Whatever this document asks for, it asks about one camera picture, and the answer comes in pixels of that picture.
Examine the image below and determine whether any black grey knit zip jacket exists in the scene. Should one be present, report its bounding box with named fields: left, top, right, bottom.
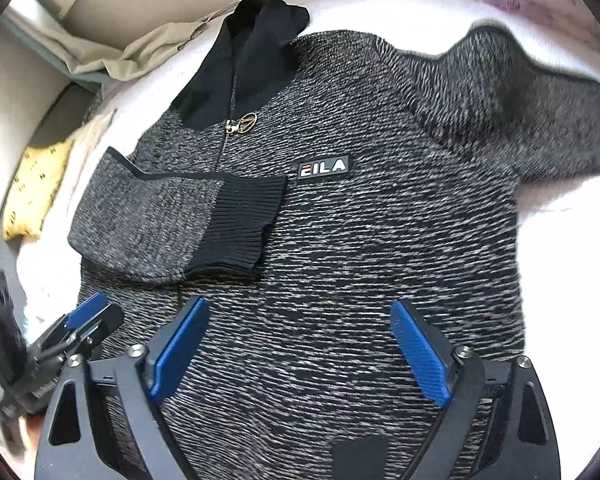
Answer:
left=68, top=0, right=600, bottom=479

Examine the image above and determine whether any yellow patterned cushion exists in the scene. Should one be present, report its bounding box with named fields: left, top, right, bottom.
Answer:
left=2, top=140, right=73, bottom=242

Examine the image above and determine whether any white dotted bed quilt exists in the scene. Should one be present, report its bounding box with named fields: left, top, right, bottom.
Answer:
left=17, top=0, right=600, bottom=479

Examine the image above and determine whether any left beige green curtain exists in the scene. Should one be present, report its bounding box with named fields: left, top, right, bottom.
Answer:
left=4, top=8, right=242, bottom=92

